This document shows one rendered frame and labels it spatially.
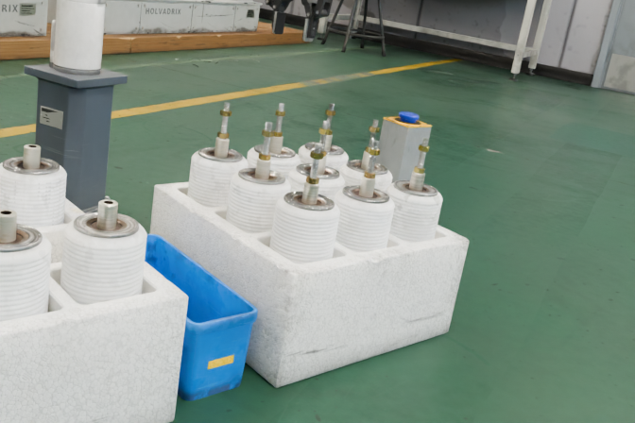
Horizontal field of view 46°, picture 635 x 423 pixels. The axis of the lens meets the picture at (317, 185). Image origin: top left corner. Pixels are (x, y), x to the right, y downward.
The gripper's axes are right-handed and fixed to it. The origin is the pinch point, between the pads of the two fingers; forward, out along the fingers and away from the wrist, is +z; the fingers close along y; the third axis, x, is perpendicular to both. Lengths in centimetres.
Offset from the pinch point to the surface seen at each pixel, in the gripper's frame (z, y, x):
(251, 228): 29.0, 12.4, -17.3
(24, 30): 36, -216, 75
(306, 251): 27.9, 24.7, -18.7
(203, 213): 29.0, 4.0, -19.8
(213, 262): 35.2, 8.8, -21.2
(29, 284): 26, 19, -58
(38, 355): 33, 22, -59
